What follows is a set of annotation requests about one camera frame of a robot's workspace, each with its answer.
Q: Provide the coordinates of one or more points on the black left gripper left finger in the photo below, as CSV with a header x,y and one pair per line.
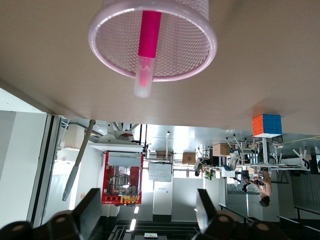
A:
x,y
75,220

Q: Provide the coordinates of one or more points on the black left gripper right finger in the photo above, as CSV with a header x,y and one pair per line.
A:
x,y
220,222

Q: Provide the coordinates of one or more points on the pink marker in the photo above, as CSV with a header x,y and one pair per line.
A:
x,y
149,35

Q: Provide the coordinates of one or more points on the green potted plant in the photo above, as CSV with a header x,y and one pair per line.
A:
x,y
208,174

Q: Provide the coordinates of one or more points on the grey beige pole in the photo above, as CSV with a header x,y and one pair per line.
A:
x,y
75,165

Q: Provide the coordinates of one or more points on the person in beige top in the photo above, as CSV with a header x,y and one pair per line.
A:
x,y
266,185

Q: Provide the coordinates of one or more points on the red popcorn machine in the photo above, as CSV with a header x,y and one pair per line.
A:
x,y
122,180

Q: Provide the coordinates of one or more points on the white office chair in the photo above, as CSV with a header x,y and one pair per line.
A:
x,y
232,160

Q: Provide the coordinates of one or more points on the small cardboard box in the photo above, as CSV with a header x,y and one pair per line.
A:
x,y
189,158

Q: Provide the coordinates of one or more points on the large cardboard box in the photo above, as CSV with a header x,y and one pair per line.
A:
x,y
221,149

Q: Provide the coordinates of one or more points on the white whiteboard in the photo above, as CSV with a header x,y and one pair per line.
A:
x,y
160,172

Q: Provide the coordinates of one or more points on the white shelf board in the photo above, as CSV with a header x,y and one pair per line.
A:
x,y
115,147

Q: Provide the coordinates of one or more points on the multicolour puzzle cube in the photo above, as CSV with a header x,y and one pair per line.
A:
x,y
266,125

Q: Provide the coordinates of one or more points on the brown table cover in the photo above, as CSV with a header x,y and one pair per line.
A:
x,y
262,62

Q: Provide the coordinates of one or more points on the pink mesh cup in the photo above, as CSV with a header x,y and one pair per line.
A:
x,y
180,50

